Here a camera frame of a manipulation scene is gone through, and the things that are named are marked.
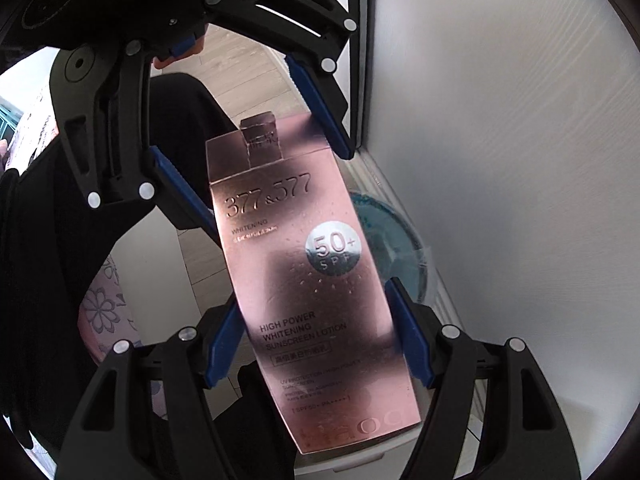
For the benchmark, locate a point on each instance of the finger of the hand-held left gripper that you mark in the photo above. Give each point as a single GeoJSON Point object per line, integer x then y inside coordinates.
{"type": "Point", "coordinates": [320, 105]}
{"type": "Point", "coordinates": [180, 195]}

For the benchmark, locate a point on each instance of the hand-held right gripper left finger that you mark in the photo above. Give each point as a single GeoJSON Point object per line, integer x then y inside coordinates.
{"type": "Point", "coordinates": [222, 345]}

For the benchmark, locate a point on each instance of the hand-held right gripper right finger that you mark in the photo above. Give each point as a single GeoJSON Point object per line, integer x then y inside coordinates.
{"type": "Point", "coordinates": [407, 330]}

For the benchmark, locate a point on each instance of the teal trash bin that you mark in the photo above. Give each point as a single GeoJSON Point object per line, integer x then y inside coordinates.
{"type": "Point", "coordinates": [395, 245]}

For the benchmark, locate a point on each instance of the rose gold cosmetic box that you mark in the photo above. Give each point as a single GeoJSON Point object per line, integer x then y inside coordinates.
{"type": "Point", "coordinates": [300, 285]}

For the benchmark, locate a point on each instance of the person's left hand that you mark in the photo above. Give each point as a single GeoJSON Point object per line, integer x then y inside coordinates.
{"type": "Point", "coordinates": [162, 61]}

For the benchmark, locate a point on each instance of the clear bin liner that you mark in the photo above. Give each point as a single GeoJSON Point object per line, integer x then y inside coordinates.
{"type": "Point", "coordinates": [430, 275]}

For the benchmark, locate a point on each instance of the pink floral bedding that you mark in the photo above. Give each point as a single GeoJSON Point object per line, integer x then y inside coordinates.
{"type": "Point", "coordinates": [105, 310]}

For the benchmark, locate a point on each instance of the teal plastic basket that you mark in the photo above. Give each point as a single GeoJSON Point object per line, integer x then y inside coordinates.
{"type": "Point", "coordinates": [9, 120]}

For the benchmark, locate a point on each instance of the black wall strip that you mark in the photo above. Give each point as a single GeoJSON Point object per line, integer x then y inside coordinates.
{"type": "Point", "coordinates": [364, 60]}

